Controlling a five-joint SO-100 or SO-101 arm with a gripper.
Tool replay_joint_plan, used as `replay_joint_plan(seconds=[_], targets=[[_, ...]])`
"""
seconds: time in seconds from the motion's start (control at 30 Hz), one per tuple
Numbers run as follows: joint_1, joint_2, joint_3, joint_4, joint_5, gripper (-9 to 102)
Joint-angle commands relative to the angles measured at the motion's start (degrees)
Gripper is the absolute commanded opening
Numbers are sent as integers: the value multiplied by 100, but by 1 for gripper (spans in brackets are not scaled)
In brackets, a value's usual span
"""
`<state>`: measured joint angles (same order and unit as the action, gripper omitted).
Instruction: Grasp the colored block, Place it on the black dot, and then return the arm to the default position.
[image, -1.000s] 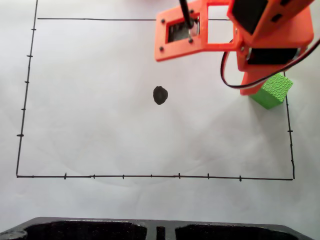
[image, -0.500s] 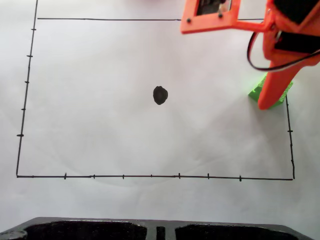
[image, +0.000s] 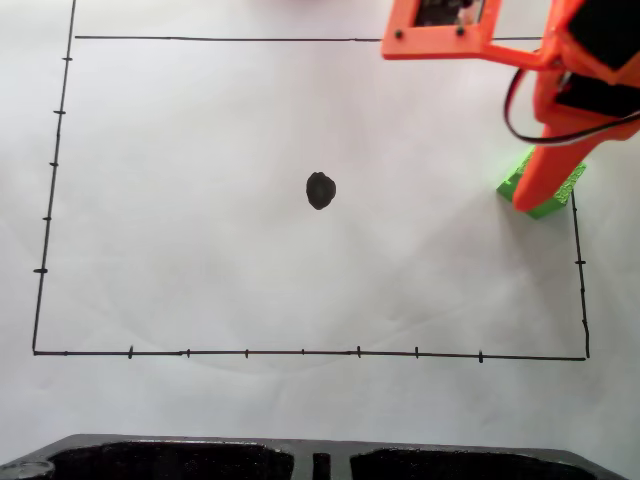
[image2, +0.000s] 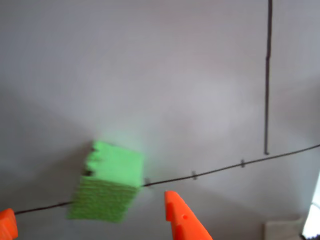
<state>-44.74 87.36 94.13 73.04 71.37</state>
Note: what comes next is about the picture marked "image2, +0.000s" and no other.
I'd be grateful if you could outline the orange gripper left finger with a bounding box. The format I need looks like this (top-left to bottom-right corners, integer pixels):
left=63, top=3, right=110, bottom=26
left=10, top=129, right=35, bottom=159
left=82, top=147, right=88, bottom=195
left=0, top=207, right=19, bottom=240

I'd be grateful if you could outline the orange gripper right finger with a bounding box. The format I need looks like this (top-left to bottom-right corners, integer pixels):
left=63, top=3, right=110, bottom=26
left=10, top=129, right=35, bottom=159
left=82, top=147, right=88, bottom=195
left=164, top=190, right=214, bottom=240

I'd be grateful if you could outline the green foam block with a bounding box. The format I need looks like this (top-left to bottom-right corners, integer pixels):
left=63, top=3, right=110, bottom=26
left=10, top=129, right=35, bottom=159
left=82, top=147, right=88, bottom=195
left=65, top=140, right=146, bottom=224

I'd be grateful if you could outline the white paper sheet with lines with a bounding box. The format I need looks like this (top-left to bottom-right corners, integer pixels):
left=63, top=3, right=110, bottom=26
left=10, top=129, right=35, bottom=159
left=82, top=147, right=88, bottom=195
left=0, top=0, right=320, bottom=240

